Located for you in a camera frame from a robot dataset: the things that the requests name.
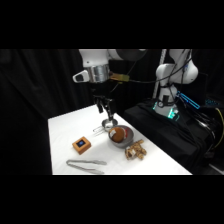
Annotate white vertical pole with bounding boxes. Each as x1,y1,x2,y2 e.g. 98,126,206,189
152,49,167,100

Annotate orange round plush toy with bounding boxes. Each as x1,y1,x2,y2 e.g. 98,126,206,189
108,126,130,143

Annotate black robot stand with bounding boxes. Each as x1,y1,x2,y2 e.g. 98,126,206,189
122,98,224,176

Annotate yellowish wrist camera box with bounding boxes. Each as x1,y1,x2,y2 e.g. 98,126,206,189
109,73,131,83

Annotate blue lit bar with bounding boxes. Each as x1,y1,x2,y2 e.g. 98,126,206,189
176,91,202,110

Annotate small steel measuring cup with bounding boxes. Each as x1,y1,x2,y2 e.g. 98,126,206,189
92,118,119,134

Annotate yellow cable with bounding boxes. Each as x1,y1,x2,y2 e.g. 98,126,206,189
211,107,224,152

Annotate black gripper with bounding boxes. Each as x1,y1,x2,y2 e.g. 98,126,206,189
90,81,116,122

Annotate black curtain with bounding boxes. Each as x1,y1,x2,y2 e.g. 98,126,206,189
0,49,224,176

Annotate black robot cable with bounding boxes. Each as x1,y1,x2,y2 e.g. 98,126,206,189
127,49,194,104

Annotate orange box with blue square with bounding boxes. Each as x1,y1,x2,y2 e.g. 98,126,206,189
71,136,93,155

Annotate grey metal bowl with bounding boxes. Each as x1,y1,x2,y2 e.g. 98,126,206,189
107,124,135,149

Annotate metal kitchen tongs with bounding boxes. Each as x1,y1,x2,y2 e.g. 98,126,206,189
65,158,108,176

